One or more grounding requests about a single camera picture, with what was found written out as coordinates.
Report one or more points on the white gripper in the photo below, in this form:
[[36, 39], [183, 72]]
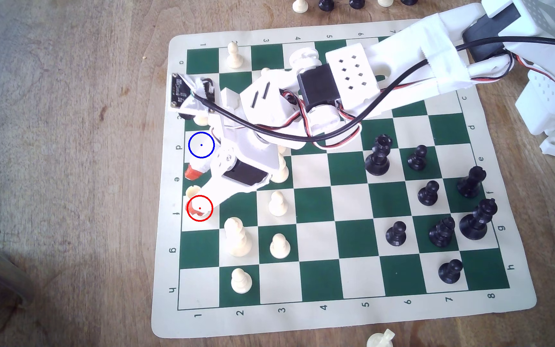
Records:
[[246, 176]]

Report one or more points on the white knight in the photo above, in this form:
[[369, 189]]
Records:
[[380, 340], [191, 190]]

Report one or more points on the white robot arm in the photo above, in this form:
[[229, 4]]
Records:
[[402, 48]]

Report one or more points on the green and white chess mat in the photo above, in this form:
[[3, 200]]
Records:
[[316, 250]]

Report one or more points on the black chess piece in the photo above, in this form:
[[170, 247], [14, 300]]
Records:
[[357, 3], [408, 2], [326, 5]]

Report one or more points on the white chess piece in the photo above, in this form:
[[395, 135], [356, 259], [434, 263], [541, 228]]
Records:
[[385, 2]]

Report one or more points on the white rook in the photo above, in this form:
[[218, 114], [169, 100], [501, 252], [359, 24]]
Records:
[[202, 119]]

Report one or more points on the white bishop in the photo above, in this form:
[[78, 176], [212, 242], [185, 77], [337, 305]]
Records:
[[284, 172]]

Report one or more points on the black queen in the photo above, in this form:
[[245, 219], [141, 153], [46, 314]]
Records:
[[378, 158]]

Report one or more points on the black pawn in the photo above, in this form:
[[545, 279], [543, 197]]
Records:
[[450, 273], [396, 235], [417, 159], [428, 194]]

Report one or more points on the black knight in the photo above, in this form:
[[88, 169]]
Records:
[[441, 234]]

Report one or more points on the black bishop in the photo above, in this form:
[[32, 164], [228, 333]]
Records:
[[470, 183]]

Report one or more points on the black king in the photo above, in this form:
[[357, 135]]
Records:
[[476, 222]]

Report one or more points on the small camera board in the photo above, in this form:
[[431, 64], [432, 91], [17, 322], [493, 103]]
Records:
[[181, 89]]

